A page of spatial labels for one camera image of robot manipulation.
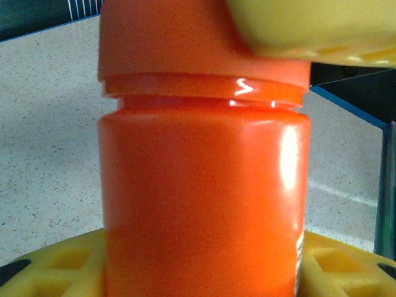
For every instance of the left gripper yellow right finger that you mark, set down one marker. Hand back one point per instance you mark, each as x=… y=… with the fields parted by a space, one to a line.
x=346 y=272

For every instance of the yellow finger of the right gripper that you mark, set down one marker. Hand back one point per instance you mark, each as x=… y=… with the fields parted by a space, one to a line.
x=309 y=24

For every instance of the orange pill bottle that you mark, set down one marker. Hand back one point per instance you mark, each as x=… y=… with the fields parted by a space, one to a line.
x=201 y=201

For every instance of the orange bottle cap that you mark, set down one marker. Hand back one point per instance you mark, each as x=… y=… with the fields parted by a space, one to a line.
x=161 y=40

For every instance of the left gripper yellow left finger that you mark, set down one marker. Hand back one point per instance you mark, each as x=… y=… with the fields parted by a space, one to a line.
x=52 y=272

